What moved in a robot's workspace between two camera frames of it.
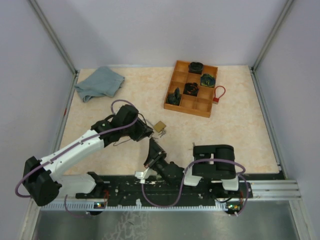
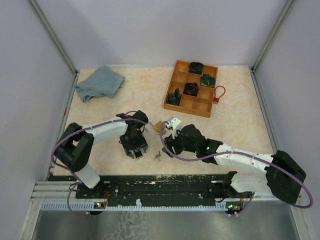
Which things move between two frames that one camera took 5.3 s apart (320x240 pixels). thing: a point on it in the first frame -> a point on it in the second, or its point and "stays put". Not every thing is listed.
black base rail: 156,187 stays put
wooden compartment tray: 192,89 stays put
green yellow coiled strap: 207,80 stays put
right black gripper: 155,153 -> 170,142
